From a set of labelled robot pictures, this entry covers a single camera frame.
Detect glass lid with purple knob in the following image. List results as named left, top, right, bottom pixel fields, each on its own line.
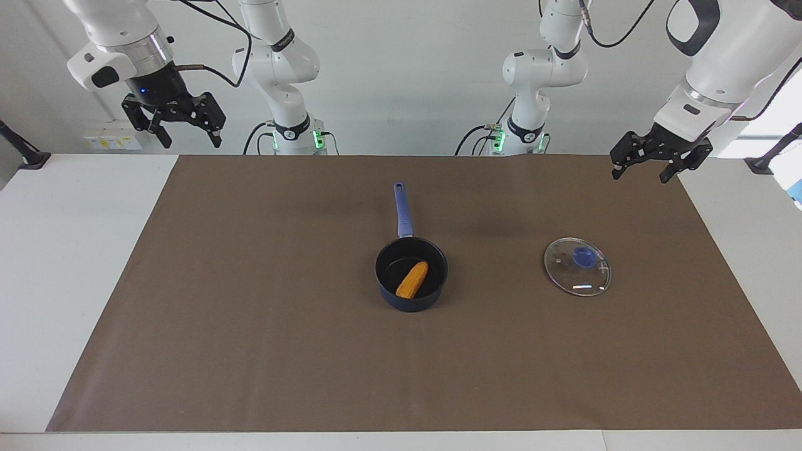
left=543, top=237, right=612, bottom=297

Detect yellow toy corn cob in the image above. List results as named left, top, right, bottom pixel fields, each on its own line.
left=395, top=261, right=430, bottom=299

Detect brown table mat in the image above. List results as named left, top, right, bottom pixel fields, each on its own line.
left=47, top=155, right=802, bottom=433

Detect black right arm base cables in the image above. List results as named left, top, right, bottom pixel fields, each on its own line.
left=243, top=122, right=340, bottom=156

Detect black arm base cables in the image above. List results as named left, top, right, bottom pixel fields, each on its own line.
left=243, top=122, right=340, bottom=156
left=454, top=99, right=516, bottom=156

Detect white wall socket strip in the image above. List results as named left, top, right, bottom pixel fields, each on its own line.
left=83, top=128, right=142, bottom=151

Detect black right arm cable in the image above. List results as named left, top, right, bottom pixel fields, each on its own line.
left=169, top=0, right=253, bottom=88

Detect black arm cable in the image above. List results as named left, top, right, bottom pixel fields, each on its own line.
left=580, top=0, right=802, bottom=121
left=169, top=0, right=253, bottom=88

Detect black camera stand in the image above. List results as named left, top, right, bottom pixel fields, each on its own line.
left=0, top=120, right=51, bottom=170
left=744, top=122, right=802, bottom=175

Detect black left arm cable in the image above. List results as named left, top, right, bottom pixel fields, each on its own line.
left=580, top=0, right=802, bottom=121

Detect black left arm base cables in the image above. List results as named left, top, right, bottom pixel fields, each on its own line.
left=454, top=99, right=516, bottom=156

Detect dark saucepan with purple handle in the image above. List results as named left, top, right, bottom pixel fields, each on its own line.
left=375, top=182, right=449, bottom=313

